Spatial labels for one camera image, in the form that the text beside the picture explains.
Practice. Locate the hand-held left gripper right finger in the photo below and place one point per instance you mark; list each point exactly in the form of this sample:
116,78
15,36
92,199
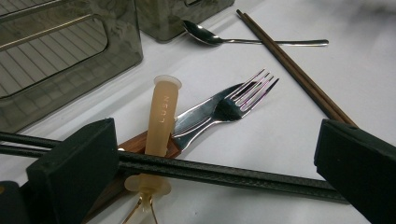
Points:
361,168

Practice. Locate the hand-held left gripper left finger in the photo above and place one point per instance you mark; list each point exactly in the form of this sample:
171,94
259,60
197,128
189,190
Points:
71,174

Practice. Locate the brown wooden chopstick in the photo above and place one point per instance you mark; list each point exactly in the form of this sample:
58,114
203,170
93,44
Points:
299,79
305,76

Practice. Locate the smoky clear plastic bin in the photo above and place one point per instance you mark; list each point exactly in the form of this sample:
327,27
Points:
162,18
124,46

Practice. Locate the black chopstick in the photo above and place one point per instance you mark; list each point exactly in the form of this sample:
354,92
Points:
218,169
218,179

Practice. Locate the metal spoon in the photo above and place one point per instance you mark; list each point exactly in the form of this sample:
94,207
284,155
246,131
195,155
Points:
204,34

